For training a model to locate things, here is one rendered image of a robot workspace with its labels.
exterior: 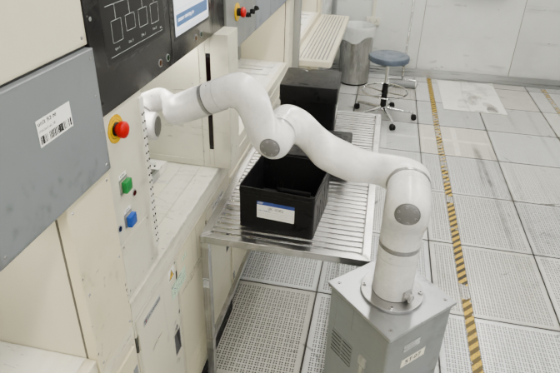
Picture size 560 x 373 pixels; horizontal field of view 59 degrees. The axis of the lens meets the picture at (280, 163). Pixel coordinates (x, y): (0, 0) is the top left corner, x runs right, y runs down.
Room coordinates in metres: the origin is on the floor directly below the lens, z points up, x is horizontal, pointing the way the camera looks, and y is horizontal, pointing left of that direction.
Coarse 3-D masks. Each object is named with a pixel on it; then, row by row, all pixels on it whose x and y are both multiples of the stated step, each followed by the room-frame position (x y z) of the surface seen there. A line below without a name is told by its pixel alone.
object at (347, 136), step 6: (336, 132) 2.11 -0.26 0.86; (342, 132) 2.11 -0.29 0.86; (348, 132) 2.11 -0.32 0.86; (342, 138) 2.05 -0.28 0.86; (348, 138) 2.05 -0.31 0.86; (294, 144) 1.98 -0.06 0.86; (294, 150) 1.92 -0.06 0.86; (300, 150) 1.92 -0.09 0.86; (294, 156) 1.88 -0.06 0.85; (300, 156) 1.87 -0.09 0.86; (306, 156) 1.87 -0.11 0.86; (330, 174) 1.85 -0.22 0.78; (336, 180) 1.84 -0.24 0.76; (342, 180) 1.84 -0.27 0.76
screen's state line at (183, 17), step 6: (204, 0) 1.65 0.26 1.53; (192, 6) 1.54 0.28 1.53; (198, 6) 1.59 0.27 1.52; (204, 6) 1.64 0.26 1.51; (180, 12) 1.45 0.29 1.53; (186, 12) 1.49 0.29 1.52; (192, 12) 1.54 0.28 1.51; (198, 12) 1.59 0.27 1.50; (180, 18) 1.44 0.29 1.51; (186, 18) 1.49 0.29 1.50; (180, 24) 1.44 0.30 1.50
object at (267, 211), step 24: (264, 168) 1.75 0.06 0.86; (288, 168) 1.73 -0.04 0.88; (312, 168) 1.70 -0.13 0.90; (240, 192) 1.49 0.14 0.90; (264, 192) 1.47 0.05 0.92; (288, 192) 1.69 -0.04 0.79; (312, 192) 1.70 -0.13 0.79; (240, 216) 1.50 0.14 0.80; (264, 216) 1.47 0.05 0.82; (288, 216) 1.44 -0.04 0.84; (312, 216) 1.42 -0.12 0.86
